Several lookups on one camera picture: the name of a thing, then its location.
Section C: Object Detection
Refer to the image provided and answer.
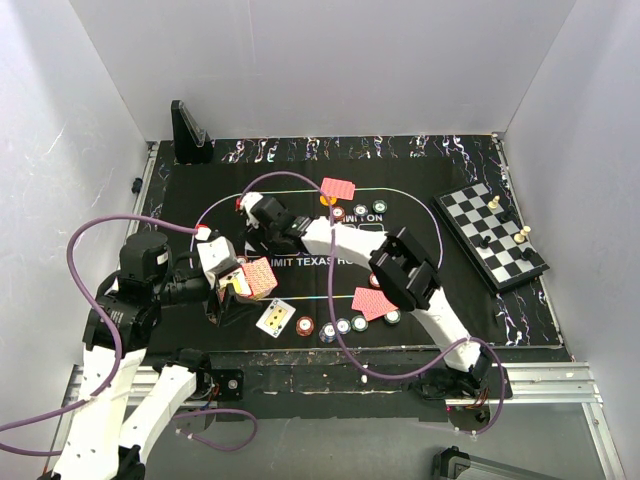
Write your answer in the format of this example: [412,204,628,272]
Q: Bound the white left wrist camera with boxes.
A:
[196,236,239,283]

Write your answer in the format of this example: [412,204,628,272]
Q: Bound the black chess piece left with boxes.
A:
[479,236,491,249]

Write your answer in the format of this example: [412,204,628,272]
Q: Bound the black chess piece upper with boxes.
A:
[498,211,512,223]

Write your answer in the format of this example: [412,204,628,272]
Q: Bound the blue poker chip stack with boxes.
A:
[319,322,338,344]

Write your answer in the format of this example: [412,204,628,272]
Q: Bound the white chess pawn far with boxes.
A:
[488,196,500,210]

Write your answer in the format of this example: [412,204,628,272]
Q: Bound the black chess piece lower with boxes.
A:
[520,248,534,260]

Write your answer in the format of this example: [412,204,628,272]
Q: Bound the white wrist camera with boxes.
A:
[236,192,263,214]
[196,236,239,283]

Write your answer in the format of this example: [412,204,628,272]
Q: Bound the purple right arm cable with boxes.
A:
[234,171,507,434]

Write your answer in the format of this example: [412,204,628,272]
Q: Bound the black wall clip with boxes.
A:
[131,177,143,195]

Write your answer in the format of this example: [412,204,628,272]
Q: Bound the green poker chip stack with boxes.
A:
[351,315,368,332]

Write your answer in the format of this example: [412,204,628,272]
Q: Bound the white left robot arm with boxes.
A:
[46,227,238,479]

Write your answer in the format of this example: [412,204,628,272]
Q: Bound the red back cards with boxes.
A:
[351,287,398,321]

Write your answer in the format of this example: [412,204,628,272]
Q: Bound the black case bottom corner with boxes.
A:
[431,445,551,480]

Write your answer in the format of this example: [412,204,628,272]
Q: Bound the red playing card box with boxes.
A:
[219,257,278,300]

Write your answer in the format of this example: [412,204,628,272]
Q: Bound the black poker table mat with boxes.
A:
[142,135,562,356]

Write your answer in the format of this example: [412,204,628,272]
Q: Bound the yellow round dealer button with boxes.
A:
[320,196,337,206]

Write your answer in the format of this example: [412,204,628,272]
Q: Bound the red poker chip stack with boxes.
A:
[296,316,315,337]

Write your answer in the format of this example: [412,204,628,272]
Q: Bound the blue chips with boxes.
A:
[353,204,369,216]

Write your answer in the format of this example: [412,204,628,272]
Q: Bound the red back card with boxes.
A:
[321,177,356,201]

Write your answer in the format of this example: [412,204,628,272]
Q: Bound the white chess pawn near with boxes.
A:
[514,225,531,244]

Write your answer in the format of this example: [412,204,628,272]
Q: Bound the three of spades card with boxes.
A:
[256,299,296,338]

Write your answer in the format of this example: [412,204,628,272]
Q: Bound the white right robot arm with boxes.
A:
[237,192,499,398]

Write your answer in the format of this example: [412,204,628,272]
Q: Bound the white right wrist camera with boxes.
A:
[236,192,263,214]

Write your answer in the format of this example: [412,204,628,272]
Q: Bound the white chess pawn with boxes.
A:
[488,196,500,210]
[514,225,531,244]

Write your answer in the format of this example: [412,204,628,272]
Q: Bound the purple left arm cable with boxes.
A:
[0,214,259,457]

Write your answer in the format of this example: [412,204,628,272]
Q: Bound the black chess piece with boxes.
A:
[479,236,491,249]
[520,248,534,260]
[498,211,512,223]

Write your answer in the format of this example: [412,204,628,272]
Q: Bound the green chips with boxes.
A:
[372,200,387,214]

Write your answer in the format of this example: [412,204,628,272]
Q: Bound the black white chess board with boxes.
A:
[433,182,549,294]

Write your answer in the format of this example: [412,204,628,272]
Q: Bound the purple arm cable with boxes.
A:
[0,214,259,457]
[234,171,507,434]

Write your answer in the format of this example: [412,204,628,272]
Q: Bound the blue chip aside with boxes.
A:
[336,318,351,335]

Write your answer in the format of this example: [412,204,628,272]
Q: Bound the black card shoe stand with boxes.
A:
[171,100,214,165]

